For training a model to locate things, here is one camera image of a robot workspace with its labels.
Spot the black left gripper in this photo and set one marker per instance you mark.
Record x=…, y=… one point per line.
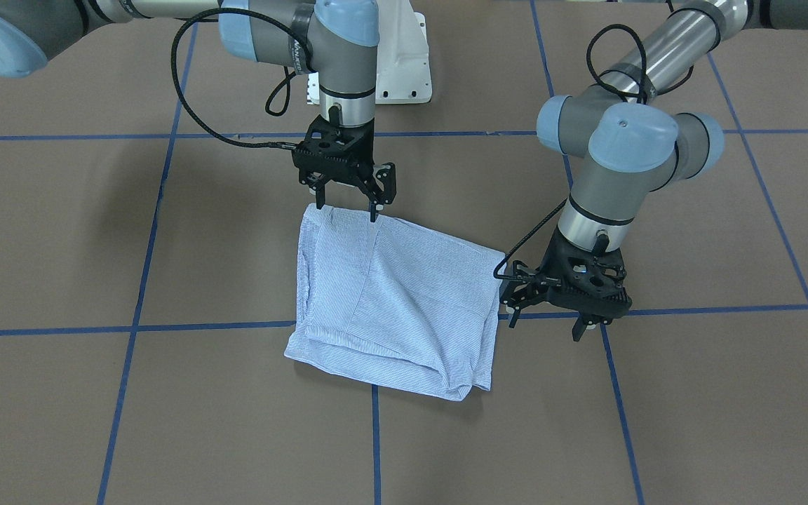
x=524, y=294

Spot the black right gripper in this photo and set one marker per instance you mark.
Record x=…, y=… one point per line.
x=386, y=179

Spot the light blue striped shirt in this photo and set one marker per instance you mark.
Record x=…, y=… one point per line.
x=394, y=304

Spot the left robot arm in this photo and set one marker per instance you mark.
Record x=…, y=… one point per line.
x=628, y=149

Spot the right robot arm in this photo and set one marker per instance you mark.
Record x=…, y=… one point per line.
x=32, y=33

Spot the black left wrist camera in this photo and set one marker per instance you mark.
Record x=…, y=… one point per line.
x=524, y=282

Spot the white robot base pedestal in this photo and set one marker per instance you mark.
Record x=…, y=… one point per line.
x=397, y=49

